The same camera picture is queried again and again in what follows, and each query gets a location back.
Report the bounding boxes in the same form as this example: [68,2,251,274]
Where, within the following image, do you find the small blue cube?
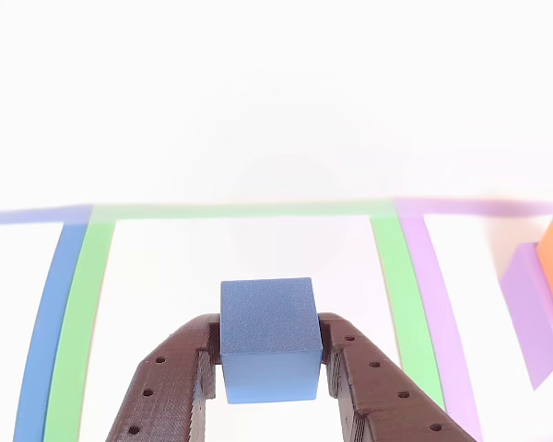
[219,276,324,405]

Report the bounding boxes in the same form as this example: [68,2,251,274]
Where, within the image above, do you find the large purple block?
[500,242,553,391]

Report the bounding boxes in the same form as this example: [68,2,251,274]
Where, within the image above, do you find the green square frame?
[43,200,447,442]

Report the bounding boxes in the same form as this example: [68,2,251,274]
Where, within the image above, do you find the purple square frame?
[393,197,553,442]

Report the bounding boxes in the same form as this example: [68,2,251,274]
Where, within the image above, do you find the blue square frame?
[0,204,93,442]

